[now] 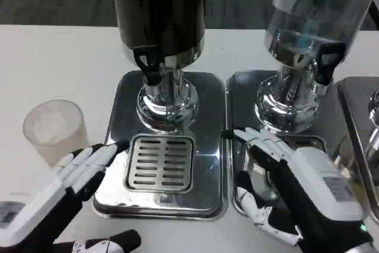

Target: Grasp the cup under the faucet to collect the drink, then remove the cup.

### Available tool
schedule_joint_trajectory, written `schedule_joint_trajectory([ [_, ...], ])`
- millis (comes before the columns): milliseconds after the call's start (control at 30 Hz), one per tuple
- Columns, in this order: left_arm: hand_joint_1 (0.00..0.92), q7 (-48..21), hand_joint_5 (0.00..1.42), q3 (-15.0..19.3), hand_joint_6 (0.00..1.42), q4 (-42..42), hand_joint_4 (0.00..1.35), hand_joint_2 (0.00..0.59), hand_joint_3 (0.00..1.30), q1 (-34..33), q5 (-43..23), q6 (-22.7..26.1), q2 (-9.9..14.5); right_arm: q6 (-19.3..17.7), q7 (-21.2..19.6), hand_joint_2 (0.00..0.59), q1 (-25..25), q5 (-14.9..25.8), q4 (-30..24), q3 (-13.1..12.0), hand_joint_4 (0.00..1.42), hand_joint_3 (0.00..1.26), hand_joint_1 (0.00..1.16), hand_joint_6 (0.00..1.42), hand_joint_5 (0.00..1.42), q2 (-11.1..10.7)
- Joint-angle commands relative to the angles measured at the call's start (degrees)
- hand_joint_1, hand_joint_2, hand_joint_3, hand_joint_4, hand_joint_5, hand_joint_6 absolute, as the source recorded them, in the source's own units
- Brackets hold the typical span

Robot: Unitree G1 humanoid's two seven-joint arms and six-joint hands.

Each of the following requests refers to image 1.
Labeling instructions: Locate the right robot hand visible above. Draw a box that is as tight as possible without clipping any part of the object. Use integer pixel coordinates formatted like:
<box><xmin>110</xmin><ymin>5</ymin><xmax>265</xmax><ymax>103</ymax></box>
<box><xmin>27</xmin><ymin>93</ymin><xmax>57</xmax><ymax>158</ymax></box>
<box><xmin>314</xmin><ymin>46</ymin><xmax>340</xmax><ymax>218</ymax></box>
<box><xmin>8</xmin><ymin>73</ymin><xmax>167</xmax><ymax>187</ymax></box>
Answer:
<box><xmin>233</xmin><ymin>127</ymin><xmax>374</xmax><ymax>253</ymax></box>

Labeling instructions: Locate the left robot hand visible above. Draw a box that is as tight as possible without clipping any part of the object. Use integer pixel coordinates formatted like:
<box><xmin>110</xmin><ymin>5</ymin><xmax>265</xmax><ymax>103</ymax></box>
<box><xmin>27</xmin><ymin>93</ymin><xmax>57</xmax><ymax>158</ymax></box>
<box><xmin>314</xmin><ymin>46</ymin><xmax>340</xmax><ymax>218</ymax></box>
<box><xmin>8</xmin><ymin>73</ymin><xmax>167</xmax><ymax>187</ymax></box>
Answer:
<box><xmin>0</xmin><ymin>142</ymin><xmax>142</xmax><ymax>253</ymax></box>

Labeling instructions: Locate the clear ribbed glass cup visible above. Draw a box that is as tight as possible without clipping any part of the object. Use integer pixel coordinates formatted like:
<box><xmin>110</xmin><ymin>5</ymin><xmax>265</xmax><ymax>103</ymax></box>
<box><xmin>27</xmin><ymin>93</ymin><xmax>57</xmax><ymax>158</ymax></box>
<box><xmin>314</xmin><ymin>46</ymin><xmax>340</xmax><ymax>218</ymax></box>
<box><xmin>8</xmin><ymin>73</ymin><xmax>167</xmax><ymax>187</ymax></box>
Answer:
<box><xmin>23</xmin><ymin>100</ymin><xmax>87</xmax><ymax>168</ymax></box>

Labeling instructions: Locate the chrome dispenser stand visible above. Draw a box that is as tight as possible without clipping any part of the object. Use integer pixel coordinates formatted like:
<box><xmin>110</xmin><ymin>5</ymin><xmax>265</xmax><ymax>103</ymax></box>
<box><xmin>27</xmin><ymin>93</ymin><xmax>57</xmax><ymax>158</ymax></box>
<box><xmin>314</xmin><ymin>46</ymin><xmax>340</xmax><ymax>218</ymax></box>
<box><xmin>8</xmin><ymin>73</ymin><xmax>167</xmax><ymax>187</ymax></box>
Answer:
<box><xmin>365</xmin><ymin>88</ymin><xmax>379</xmax><ymax>174</ymax></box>

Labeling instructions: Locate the steel drip tray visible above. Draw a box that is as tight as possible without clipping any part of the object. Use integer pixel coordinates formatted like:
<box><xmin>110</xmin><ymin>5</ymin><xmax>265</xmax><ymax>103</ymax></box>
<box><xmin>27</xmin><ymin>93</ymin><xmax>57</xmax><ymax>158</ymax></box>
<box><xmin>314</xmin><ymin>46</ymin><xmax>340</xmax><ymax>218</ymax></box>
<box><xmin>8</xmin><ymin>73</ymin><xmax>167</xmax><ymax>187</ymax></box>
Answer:
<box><xmin>92</xmin><ymin>71</ymin><xmax>229</xmax><ymax>221</ymax></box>
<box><xmin>336</xmin><ymin>76</ymin><xmax>379</xmax><ymax>226</ymax></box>
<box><xmin>226</xmin><ymin>71</ymin><xmax>372</xmax><ymax>221</ymax></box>

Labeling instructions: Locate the clear water drink dispenser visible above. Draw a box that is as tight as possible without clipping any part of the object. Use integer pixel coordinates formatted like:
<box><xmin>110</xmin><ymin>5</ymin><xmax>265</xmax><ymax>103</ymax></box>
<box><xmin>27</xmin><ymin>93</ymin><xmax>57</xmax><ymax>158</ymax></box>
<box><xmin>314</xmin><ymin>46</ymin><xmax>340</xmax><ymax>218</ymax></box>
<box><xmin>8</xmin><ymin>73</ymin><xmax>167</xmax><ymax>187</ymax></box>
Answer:
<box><xmin>256</xmin><ymin>0</ymin><xmax>379</xmax><ymax>134</ymax></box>

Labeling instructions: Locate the dark coffee drink dispenser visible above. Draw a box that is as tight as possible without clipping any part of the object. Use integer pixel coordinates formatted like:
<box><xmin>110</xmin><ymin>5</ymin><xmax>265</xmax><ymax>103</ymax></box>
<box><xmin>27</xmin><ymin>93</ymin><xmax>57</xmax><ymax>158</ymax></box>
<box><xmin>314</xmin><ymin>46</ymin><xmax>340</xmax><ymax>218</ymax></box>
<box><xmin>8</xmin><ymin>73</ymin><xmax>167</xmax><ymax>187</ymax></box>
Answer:
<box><xmin>109</xmin><ymin>0</ymin><xmax>208</xmax><ymax>132</ymax></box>

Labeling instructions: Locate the black dispenser tap handle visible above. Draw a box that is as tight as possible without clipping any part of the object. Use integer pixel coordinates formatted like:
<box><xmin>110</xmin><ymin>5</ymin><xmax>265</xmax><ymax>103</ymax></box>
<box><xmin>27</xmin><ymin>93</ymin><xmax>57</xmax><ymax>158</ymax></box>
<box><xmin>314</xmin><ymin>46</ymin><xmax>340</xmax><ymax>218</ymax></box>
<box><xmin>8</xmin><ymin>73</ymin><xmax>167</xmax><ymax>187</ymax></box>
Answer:
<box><xmin>316</xmin><ymin>42</ymin><xmax>348</xmax><ymax>87</ymax></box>
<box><xmin>132</xmin><ymin>46</ymin><xmax>160</xmax><ymax>87</ymax></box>

